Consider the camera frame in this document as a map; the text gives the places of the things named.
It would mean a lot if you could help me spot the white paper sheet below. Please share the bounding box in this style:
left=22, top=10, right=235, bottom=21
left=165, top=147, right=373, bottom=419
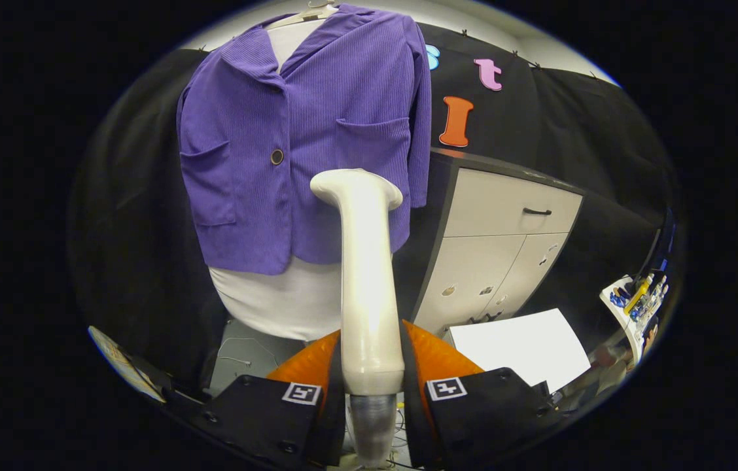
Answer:
left=448, top=308, right=592, bottom=393

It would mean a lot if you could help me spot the white tray of small items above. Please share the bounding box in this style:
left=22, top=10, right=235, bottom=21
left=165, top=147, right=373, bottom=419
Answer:
left=599, top=273, right=669, bottom=364

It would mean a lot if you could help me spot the plaid cloth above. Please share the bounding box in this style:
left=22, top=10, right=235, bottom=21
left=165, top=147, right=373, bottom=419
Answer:
left=88, top=325, right=167, bottom=403

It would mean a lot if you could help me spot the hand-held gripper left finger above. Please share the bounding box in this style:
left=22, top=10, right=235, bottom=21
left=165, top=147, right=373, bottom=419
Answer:
left=202, top=329, right=348, bottom=470

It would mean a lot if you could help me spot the purple ribbed jacket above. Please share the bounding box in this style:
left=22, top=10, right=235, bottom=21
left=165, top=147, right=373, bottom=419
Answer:
left=176, top=3, right=433, bottom=275

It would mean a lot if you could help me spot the grey cabinet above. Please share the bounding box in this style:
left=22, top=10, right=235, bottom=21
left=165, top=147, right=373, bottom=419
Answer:
left=408, top=147, right=586, bottom=334

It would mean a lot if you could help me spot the white garment steamer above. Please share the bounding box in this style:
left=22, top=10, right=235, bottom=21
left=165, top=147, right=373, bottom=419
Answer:
left=310, top=168, right=407, bottom=470

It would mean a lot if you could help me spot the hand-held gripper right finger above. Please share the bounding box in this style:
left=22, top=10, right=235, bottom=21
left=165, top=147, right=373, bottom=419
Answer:
left=398, top=319, right=563, bottom=470

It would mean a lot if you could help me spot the white mannequin torso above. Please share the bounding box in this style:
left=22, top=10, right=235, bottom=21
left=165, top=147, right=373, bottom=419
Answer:
left=209, top=0, right=347, bottom=342

